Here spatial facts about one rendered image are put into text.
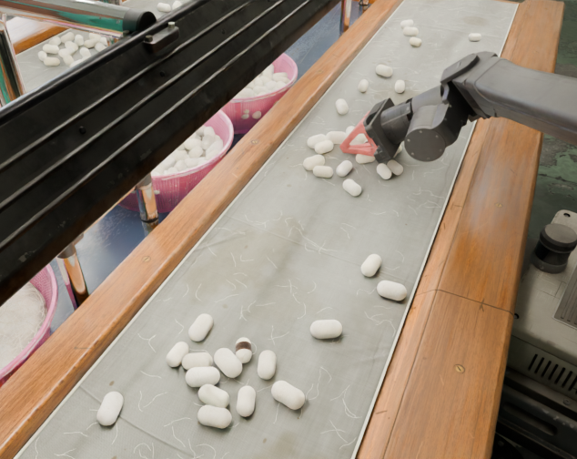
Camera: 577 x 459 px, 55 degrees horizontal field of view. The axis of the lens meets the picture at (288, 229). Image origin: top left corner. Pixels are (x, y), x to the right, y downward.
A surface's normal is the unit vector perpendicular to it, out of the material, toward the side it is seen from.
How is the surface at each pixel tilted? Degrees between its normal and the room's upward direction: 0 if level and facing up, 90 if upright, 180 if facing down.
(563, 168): 0
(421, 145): 96
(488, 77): 43
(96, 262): 0
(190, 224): 0
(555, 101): 48
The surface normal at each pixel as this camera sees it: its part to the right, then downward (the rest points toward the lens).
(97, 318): 0.03, -0.76
